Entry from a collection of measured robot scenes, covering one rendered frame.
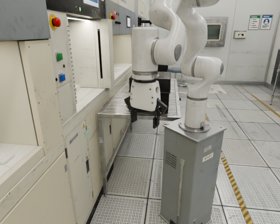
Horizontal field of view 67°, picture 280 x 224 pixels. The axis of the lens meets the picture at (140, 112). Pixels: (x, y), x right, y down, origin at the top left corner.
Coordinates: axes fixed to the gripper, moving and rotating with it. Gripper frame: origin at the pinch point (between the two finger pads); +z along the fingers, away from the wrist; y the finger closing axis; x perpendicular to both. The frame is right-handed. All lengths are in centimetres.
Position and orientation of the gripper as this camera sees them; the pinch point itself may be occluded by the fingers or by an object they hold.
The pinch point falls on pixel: (144, 122)
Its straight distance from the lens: 76.1
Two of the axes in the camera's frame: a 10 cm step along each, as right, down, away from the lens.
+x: -5.4, 3.0, -7.9
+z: 0.0, 9.3, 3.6
